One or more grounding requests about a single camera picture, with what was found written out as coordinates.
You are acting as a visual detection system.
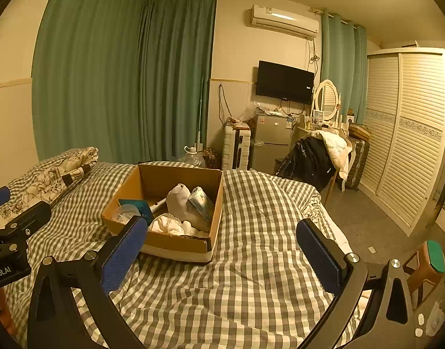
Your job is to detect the small tissue pack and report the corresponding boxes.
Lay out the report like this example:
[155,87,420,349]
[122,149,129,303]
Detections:
[188,186,215,223]

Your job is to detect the wooden stool green seat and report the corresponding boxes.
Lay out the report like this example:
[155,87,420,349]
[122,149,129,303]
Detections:
[403,240,445,309]

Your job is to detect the clear plastic lid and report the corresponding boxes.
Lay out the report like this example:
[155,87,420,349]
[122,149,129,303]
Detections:
[111,204,141,225]

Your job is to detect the floral patterned pillow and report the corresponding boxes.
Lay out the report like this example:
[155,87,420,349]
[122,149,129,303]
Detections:
[0,147,99,229]

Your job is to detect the white air conditioner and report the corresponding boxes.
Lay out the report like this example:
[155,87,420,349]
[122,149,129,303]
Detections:
[250,5,320,39]

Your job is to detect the white ribbed suitcase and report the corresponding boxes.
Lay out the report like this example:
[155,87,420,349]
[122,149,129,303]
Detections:
[222,122,251,170]

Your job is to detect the chair with clothes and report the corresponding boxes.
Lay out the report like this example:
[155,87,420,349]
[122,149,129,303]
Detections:
[274,130,352,203]

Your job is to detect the teal handled brush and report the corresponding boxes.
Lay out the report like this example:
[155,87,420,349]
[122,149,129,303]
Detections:
[118,199,166,225]

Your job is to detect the white louvered wardrobe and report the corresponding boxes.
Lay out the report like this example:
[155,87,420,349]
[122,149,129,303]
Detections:
[360,47,445,236]

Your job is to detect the white oval vanity mirror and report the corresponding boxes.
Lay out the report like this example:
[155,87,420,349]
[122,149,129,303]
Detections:
[311,80,342,121]

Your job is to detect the white knit glove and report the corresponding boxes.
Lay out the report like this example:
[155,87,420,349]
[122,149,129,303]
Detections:
[166,184,211,232]

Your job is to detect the clear water jug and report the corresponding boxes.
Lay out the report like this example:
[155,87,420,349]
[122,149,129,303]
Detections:
[181,146,206,168]

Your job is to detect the brown cardboard box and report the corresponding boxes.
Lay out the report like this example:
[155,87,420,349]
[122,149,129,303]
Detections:
[102,162,223,263]

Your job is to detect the green curtain left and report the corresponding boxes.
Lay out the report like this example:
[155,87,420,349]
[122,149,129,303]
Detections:
[32,0,217,164]

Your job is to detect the grey mini fridge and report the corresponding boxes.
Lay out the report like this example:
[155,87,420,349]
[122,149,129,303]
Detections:
[250,114,291,174]

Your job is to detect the black wall television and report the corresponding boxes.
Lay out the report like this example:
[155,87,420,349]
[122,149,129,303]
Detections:
[256,61,315,105]

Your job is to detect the green curtain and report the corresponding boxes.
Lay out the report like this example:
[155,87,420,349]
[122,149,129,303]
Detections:
[321,10,368,124]
[32,0,217,164]

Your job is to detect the green curtain right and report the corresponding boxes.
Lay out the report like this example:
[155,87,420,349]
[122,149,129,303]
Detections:
[321,10,368,124]

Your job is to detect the dark suitcase by wardrobe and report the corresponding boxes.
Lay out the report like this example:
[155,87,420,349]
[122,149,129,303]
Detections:
[346,138,370,190]

